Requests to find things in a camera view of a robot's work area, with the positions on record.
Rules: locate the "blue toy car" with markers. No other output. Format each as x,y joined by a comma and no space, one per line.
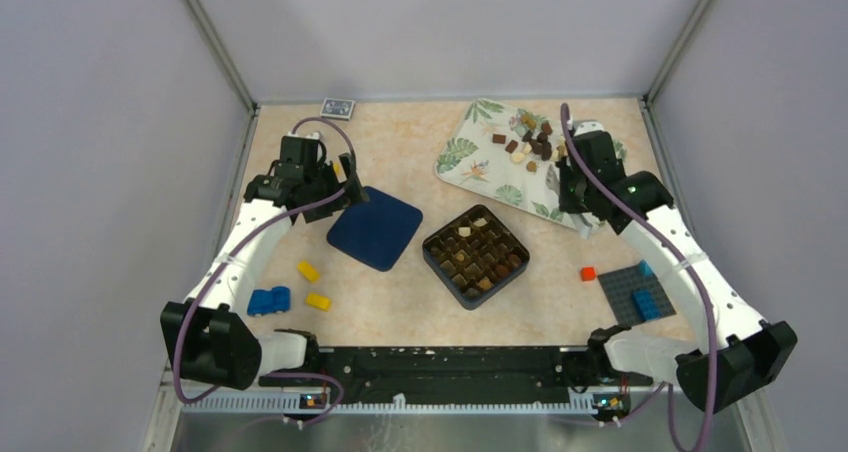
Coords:
269,301

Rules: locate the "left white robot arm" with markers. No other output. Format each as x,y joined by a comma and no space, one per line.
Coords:
205,334

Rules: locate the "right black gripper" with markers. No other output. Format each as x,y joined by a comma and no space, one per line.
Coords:
566,203

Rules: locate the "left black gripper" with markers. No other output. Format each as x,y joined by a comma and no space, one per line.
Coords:
354,190

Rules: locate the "grey lego baseplate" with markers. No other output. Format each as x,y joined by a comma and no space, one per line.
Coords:
618,285

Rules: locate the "leaf patterned tray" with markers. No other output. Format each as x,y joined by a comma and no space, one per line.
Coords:
502,152

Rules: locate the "yellow brick lower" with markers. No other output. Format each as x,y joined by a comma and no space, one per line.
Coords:
318,302

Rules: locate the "yellow brick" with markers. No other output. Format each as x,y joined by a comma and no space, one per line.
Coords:
318,302
308,271

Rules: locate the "metal serving tongs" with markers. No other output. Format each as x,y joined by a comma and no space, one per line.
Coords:
578,221

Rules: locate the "dark blue chocolate box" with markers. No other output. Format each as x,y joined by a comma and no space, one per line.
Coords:
475,268

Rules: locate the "light blue lego brick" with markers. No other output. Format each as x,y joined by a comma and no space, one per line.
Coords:
644,270

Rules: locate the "dark blue box lid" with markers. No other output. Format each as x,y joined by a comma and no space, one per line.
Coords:
376,232

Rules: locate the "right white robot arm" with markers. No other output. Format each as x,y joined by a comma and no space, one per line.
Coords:
735,351

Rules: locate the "yellow brick upper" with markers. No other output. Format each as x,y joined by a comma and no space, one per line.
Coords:
308,271

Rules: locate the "orange red cube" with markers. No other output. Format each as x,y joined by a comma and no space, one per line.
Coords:
588,274

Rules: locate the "playing card deck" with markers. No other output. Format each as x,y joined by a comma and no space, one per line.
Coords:
337,109

